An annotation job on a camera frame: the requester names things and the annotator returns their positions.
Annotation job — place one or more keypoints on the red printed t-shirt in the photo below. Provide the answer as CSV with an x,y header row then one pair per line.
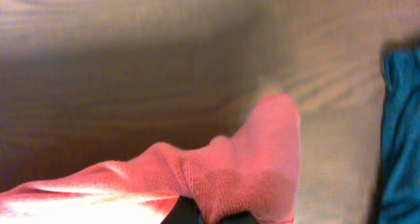
x,y
255,170

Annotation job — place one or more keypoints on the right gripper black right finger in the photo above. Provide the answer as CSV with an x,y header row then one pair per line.
x,y
239,218

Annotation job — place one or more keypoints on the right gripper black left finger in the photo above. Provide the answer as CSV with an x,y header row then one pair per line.
x,y
185,211

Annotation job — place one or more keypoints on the dark blue garment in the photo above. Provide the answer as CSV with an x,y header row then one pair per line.
x,y
400,139

